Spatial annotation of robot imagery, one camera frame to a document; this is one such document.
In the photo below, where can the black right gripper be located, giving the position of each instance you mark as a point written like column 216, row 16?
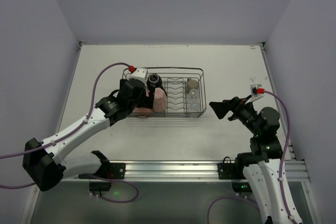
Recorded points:
column 233, row 110

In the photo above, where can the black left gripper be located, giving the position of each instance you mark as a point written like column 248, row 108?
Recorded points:
column 143, row 95

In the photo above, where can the pink faceted mug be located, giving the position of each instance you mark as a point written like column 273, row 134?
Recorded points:
column 159, row 105

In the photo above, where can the black mug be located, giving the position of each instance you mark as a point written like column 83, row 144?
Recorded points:
column 154, row 81

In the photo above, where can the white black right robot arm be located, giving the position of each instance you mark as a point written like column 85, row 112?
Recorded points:
column 273, row 197

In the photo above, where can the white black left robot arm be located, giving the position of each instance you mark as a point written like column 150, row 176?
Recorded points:
column 46, row 162

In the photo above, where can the clear glass lower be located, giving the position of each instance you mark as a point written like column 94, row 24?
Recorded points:
column 193, row 107

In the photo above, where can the grey beige small mug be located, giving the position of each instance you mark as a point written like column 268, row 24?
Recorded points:
column 191, row 84

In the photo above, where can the grey wire dish rack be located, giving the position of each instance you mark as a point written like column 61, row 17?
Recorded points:
column 174, row 81

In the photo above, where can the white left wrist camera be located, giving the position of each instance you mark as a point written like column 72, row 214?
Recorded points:
column 140, row 74

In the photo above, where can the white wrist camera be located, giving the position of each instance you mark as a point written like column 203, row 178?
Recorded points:
column 257, row 93
column 140, row 74

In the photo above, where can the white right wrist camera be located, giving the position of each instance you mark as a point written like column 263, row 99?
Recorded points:
column 257, row 93

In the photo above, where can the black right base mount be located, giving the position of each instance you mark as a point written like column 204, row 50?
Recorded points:
column 228, row 170

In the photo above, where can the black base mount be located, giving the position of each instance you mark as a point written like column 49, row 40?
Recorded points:
column 228, row 170
column 115, row 171

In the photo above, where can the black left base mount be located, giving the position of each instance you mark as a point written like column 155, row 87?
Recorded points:
column 115, row 171

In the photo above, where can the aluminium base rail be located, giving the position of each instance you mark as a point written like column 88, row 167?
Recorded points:
column 206, row 171

